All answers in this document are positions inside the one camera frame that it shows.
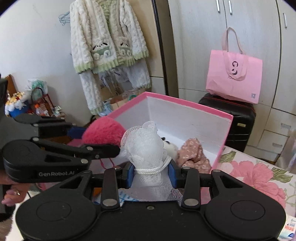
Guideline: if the grey wardrobe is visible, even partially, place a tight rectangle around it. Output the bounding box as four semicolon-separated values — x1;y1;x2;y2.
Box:
152;1;295;162

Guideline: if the pink fuzzy strawberry plush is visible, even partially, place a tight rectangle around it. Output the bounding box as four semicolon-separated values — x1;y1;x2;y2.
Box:
82;116;126;146

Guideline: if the black suitcase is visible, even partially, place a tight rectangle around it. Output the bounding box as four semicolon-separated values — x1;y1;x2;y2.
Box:
199;93;256;152

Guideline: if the pink storage box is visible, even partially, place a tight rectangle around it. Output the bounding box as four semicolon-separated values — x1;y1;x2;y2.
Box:
67;91;234;204

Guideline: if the cream knitted cardigan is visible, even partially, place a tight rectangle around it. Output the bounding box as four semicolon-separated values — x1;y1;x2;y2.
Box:
70;1;149;73

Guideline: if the person left hand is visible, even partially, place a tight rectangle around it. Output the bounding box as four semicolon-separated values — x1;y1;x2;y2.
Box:
1;170;30;206

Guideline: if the brown paper bag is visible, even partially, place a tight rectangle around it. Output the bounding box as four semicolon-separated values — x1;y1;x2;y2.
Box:
109;89;147;110

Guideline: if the orange drink bottle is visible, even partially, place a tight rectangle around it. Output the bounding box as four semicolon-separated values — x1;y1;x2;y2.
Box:
34;104;50;116

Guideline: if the pink tote bag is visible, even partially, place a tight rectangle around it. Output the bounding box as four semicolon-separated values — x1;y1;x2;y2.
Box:
206;27;263;104

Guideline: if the orange ball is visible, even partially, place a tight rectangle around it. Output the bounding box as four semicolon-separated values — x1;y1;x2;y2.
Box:
93;188;102;196

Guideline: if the white brown plush cat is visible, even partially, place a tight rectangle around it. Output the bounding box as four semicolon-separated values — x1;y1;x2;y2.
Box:
162;137;179;161

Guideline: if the small tissue pack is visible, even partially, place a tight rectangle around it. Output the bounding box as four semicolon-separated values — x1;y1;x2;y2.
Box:
278;215;296;241

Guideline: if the floral tablecloth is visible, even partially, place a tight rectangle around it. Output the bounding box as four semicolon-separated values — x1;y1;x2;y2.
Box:
213;147;295;216

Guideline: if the pink floral scrunchie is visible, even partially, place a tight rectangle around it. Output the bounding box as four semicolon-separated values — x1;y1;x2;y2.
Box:
177;138;212;174

